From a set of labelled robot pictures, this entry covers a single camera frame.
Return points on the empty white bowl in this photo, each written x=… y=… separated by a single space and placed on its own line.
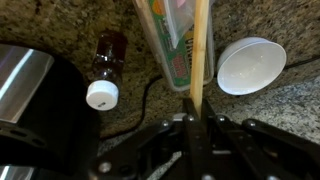
x=250 y=66

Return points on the stainless steel appliance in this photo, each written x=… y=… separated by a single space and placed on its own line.
x=50 y=116

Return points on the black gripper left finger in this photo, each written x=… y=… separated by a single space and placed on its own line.
x=160 y=153

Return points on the wooden spoon with holes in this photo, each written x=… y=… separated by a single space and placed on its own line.
x=200 y=50

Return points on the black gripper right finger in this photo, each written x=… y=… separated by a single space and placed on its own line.
x=253 y=153

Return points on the brown bottle white cap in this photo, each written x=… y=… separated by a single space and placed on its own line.
x=106 y=60

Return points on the plastic food package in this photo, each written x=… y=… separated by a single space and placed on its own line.
x=173 y=68

